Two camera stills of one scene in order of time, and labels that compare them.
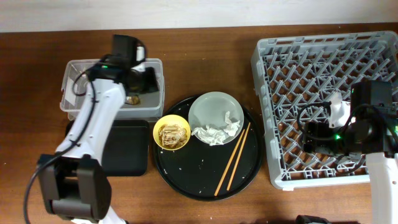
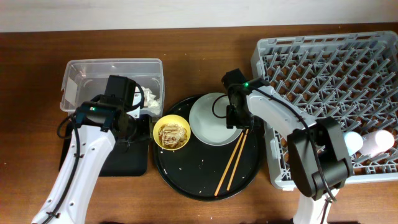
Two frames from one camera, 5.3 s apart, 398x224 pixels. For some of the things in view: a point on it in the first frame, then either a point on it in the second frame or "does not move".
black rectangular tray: [125, 147] does not move
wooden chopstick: [229, 165] does not move
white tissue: [214, 137] → [150, 102]
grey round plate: [210, 107] does not move
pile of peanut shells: [172, 135] does not move
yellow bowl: [171, 132] does not move
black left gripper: [148, 80] → [146, 128]
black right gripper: [313, 136] → [230, 118]
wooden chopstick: [239, 158] does not move
